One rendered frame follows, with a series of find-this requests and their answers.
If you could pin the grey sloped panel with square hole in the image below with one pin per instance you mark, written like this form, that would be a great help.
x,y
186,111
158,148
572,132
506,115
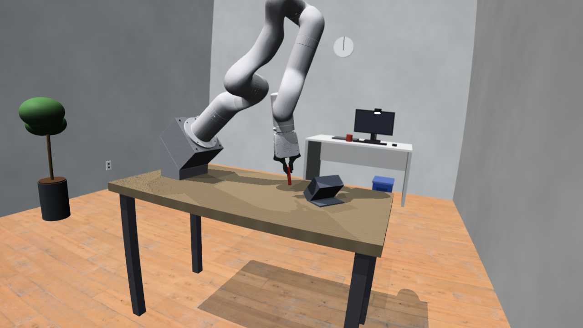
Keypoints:
x,y
321,190

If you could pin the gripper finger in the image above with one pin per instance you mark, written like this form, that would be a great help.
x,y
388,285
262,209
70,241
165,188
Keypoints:
x,y
291,161
282,160

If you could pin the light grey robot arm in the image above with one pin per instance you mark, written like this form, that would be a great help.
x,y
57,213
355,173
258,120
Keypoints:
x,y
246,89

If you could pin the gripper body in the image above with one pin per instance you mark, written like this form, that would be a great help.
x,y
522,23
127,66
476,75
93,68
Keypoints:
x,y
285,145

